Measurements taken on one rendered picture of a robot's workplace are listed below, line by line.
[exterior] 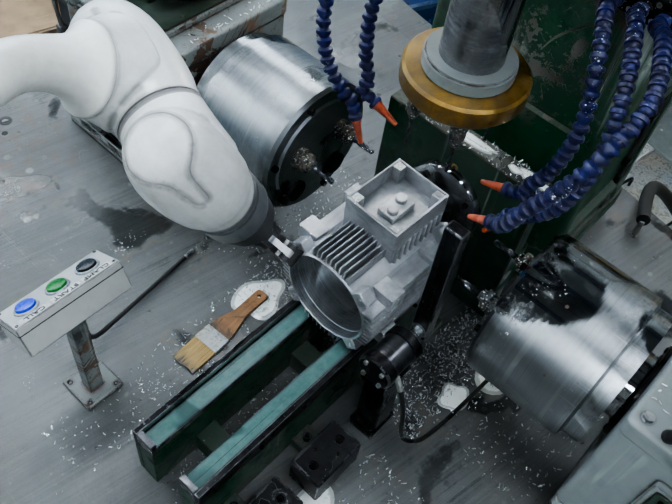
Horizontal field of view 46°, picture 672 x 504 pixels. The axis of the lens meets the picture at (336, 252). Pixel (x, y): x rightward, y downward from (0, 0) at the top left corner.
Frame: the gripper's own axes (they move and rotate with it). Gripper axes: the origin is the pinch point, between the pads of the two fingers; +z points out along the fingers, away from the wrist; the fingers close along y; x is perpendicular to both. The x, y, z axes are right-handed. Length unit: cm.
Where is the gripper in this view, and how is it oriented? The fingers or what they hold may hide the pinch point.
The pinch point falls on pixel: (287, 251)
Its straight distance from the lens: 113.2
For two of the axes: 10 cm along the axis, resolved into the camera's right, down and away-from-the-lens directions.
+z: 2.5, 2.5, 9.4
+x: -6.4, 7.7, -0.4
